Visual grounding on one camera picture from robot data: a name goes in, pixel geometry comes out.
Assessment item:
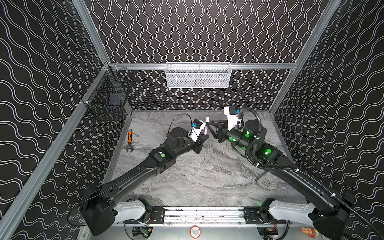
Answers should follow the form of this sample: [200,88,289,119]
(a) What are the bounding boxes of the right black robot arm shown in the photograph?
[207,120,352,240]

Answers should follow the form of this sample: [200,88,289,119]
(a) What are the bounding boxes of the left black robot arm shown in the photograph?
[80,128,209,236]

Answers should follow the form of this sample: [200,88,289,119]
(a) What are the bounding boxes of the red white round sticker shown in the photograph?
[190,226,201,240]

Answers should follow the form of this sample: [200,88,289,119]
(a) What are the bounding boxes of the orange red small object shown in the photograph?
[301,227,319,239]

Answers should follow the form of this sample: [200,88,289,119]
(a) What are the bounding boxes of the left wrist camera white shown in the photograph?
[190,119,206,143]

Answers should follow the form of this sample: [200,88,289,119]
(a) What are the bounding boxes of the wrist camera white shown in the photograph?
[190,119,206,143]
[224,106,240,131]

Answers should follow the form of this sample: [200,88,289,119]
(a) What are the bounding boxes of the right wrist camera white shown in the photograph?
[224,106,240,131]

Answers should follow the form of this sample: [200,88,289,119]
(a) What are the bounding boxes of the orange handled adjustable wrench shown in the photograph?
[126,129,134,153]

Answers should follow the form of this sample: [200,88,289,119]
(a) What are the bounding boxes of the white mesh wire basket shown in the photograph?
[165,62,232,89]

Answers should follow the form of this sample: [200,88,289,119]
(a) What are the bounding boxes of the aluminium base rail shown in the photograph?
[107,201,317,227]

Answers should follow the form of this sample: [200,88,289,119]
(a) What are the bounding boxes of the black wire basket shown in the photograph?
[85,66,137,122]

